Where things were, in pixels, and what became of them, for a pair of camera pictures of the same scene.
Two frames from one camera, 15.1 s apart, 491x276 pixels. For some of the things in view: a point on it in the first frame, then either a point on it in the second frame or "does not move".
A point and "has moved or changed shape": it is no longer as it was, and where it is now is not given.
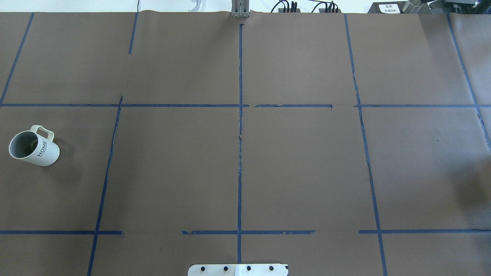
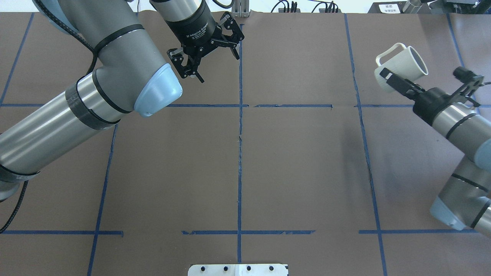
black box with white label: [387, 7] does not move
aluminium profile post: [240, 8] does not move
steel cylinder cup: [412, 6] does not move
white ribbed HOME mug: [28, 145] has moved or changed shape
